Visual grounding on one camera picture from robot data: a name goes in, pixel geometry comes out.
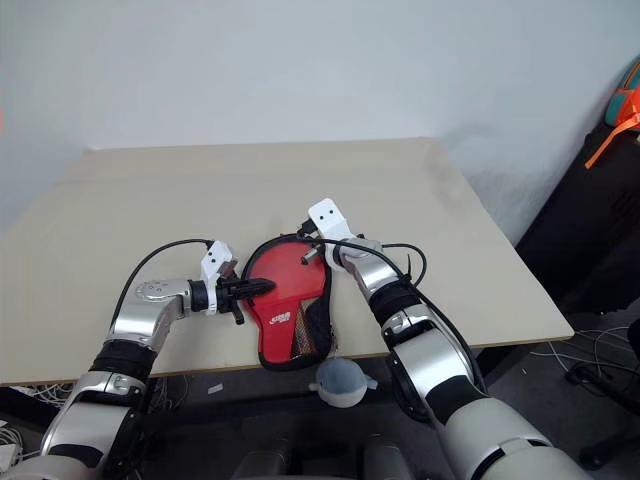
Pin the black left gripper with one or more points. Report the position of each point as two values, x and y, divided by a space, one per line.
227 295

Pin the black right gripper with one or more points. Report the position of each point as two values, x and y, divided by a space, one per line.
306 227

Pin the red and black paddle case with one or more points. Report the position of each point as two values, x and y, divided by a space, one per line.
265 325

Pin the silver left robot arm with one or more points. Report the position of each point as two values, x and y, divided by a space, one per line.
150 310

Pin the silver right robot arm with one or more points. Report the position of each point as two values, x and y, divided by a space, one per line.
425 360

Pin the white paper scrap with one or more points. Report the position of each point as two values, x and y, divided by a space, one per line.
215 388

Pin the grey-blue plush toy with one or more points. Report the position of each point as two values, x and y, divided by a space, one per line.
342 385

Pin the black cabinet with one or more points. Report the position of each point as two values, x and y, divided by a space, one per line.
590 240

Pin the teal and orange bag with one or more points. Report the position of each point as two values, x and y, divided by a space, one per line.
622 105

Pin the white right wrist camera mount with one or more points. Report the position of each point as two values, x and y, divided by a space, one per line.
327 220

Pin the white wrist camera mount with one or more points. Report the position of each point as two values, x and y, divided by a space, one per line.
327 220
216 257

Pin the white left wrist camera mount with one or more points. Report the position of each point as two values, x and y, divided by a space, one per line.
216 257

